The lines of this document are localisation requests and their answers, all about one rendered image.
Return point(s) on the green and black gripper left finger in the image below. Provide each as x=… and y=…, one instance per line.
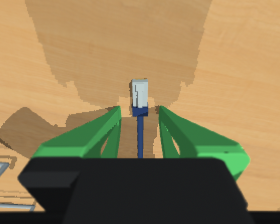
x=87, y=140

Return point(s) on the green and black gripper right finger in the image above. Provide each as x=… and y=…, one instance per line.
x=195, y=141

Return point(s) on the white cable plug with blue boot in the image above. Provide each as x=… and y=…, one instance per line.
x=140, y=97

